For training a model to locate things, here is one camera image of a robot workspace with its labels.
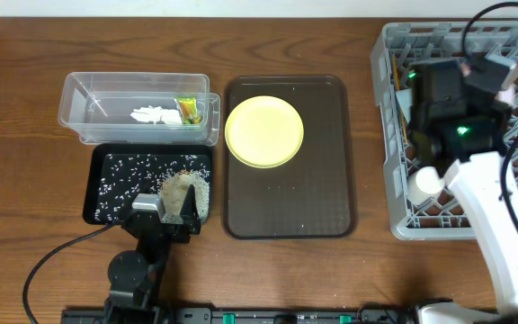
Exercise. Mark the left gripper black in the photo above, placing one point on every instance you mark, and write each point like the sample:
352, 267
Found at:
169, 225

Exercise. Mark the leftover rice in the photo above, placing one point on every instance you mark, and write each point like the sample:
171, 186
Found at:
174, 190

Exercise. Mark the green snack wrapper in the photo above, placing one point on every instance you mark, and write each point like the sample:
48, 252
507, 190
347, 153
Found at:
187, 107

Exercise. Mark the yellow plate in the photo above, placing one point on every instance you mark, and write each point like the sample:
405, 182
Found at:
264, 132

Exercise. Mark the white cup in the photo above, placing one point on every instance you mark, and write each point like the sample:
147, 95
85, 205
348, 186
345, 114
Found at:
423, 185

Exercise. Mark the wooden chopstick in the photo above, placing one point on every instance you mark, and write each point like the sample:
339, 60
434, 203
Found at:
397, 88

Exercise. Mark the blue bowl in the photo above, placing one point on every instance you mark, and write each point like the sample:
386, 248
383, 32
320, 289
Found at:
404, 103

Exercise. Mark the white bowl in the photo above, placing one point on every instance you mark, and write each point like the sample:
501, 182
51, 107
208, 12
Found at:
507, 96

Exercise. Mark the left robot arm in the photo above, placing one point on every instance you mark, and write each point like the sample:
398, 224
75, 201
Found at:
136, 275

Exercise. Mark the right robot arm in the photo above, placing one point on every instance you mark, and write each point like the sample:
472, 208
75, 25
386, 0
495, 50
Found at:
459, 114

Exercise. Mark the black food waste tray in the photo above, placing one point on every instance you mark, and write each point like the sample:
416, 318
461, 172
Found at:
119, 171

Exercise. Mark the grey dishwasher rack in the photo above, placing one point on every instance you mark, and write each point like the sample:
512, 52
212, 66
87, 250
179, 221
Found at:
441, 218

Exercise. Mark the dark brown serving tray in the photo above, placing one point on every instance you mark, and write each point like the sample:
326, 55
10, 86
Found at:
310, 196

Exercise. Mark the clear plastic bin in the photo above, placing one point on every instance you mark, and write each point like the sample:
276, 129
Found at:
97, 105

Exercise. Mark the black rail at table edge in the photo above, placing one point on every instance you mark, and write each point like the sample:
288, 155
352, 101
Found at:
366, 314

